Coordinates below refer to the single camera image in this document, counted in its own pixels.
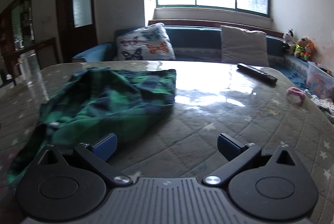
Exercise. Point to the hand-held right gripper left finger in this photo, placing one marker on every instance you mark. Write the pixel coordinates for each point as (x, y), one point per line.
(104, 147)

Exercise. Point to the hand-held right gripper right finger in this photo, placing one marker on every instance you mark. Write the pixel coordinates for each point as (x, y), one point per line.
(229, 147)

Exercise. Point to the green plaid flannel cloth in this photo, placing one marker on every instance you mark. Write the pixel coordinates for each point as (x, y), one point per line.
(104, 98)

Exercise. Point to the black remote control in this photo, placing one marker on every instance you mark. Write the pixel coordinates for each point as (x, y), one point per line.
(257, 72)

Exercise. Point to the pink small object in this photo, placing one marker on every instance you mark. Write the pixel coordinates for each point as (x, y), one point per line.
(297, 92)

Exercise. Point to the beige pillow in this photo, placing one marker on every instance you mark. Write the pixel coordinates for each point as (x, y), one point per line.
(242, 44)

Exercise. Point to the clear glass mug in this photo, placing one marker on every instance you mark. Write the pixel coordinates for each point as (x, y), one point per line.
(31, 70)

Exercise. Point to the clear plastic storage box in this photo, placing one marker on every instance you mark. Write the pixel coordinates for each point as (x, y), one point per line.
(318, 80)

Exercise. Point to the dark wooden counter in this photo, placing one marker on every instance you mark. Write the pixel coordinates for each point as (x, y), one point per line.
(47, 51)

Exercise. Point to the butterfly print pillow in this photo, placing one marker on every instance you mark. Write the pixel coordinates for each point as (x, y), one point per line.
(146, 42)

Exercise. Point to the dark wooden door glass pane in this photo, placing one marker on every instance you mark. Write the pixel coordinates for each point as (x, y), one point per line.
(65, 38)

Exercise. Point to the blue sofa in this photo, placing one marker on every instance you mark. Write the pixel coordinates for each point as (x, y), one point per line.
(193, 36)

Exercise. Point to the brown plush toy green vest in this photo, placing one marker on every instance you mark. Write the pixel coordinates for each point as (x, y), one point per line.
(299, 49)

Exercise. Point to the black white plush toy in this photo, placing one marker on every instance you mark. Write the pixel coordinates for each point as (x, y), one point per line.
(289, 37)

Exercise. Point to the orange tiger plush toy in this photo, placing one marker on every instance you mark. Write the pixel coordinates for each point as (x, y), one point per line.
(309, 49)

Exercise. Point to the wooden display cabinet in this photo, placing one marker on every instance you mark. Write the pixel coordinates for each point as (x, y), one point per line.
(15, 17)

